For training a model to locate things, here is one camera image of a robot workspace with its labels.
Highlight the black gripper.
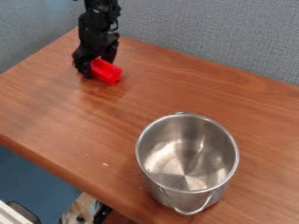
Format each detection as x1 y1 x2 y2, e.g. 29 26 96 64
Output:
72 0 121 79

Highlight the grey device under table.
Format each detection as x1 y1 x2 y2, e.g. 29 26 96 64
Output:
0 200 41 224

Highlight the red plastic block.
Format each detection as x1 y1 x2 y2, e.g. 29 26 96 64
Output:
89 58 122 85

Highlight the metal pot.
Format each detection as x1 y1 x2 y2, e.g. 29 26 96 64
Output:
134 112 239 215

